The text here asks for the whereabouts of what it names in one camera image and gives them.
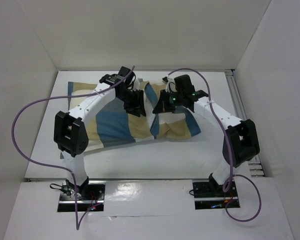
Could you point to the aluminium frame rail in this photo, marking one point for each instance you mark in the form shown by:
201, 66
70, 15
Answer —
255, 165

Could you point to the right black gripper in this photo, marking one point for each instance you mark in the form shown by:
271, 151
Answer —
167, 102

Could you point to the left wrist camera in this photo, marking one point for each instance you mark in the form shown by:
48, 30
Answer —
124, 71

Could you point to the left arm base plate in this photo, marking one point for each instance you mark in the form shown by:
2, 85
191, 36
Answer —
92, 201

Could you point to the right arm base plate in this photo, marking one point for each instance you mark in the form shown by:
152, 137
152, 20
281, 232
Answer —
207, 199

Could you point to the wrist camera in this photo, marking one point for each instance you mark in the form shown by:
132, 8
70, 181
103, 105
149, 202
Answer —
124, 71
184, 85

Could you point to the blue beige checked pillowcase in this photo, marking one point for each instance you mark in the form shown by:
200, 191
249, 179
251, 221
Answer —
113, 126

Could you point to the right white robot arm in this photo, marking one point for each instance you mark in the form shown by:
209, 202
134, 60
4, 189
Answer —
240, 139

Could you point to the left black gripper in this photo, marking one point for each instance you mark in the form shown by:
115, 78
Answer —
137, 105

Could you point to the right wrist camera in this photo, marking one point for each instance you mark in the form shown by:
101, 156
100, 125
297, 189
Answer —
184, 85

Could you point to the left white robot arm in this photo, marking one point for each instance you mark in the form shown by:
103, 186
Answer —
70, 133

